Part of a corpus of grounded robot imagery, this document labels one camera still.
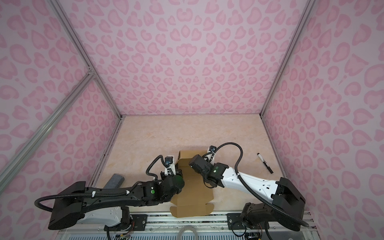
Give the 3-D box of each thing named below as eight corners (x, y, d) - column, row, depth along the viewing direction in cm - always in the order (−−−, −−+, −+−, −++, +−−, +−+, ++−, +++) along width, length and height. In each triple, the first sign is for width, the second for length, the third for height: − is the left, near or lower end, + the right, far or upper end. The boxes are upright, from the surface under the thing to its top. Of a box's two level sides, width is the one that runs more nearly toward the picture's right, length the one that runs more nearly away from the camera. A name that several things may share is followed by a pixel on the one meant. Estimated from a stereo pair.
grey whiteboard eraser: (107, 189, 86) (104, 187, 84) (115, 175, 92) (113, 173, 89) (117, 192, 85) (114, 190, 82) (125, 178, 90) (123, 176, 88)
